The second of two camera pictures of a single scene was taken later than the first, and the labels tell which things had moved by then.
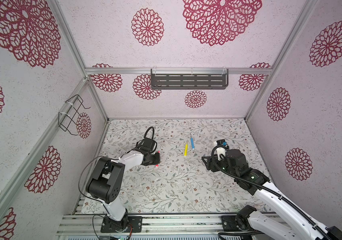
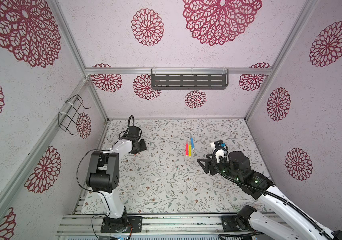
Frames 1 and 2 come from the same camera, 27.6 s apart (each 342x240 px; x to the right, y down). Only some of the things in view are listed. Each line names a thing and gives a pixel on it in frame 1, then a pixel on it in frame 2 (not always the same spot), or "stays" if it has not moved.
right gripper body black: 222,165 stays
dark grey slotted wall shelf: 189,78 stays
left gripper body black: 154,159 -> 141,146
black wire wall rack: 67,121 stays
